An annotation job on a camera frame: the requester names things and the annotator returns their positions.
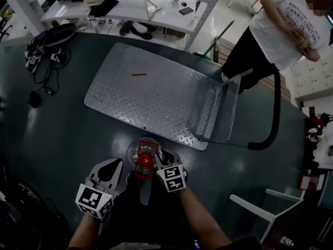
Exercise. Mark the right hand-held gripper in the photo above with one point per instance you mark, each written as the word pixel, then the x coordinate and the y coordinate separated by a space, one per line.
pixel 171 178

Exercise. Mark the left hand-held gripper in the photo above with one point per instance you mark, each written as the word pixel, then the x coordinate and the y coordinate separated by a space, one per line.
pixel 89 198

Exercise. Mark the clear jar with red lid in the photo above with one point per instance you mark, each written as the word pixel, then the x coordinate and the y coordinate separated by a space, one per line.
pixel 144 160

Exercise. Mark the metal platform cart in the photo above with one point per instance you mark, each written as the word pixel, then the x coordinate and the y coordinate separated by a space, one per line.
pixel 156 95

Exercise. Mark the person's right forearm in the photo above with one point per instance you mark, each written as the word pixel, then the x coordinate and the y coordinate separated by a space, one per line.
pixel 203 223

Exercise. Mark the person's left forearm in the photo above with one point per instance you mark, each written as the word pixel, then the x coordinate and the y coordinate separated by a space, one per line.
pixel 84 233

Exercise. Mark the person's clothed body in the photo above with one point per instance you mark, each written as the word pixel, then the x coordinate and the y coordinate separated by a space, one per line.
pixel 156 223

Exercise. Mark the red strip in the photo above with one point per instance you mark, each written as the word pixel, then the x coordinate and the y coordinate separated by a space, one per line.
pixel 139 75

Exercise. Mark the black power adapter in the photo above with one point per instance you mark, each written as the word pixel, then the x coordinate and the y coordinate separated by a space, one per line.
pixel 49 90

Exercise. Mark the small black object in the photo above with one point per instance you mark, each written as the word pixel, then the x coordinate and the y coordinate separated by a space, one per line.
pixel 34 99

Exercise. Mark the black shoe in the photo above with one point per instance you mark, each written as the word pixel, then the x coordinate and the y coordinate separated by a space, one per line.
pixel 142 30
pixel 125 27

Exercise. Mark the grey pole mop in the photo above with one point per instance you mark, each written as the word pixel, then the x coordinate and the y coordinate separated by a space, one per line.
pixel 217 36

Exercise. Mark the black round stand base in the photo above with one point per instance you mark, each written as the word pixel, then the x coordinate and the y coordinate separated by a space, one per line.
pixel 58 35

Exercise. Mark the red white box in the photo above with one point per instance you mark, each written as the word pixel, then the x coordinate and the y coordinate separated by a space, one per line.
pixel 310 181

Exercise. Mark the black phone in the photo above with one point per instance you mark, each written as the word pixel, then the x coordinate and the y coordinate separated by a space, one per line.
pixel 186 10

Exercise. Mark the wooden clothes hanger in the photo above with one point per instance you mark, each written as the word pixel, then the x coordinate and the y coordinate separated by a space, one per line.
pixel 152 8

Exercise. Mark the red black device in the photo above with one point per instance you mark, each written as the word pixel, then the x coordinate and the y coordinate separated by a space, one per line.
pixel 316 125

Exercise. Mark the white shelf rack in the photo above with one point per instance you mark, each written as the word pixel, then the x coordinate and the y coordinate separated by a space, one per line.
pixel 125 12

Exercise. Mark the black cloth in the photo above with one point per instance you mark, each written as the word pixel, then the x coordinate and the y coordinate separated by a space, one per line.
pixel 104 6

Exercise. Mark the white locker cabinet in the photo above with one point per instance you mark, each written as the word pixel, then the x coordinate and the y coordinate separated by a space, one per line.
pixel 312 79

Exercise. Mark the white metal frame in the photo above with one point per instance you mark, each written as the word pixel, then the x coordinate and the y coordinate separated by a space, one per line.
pixel 270 215

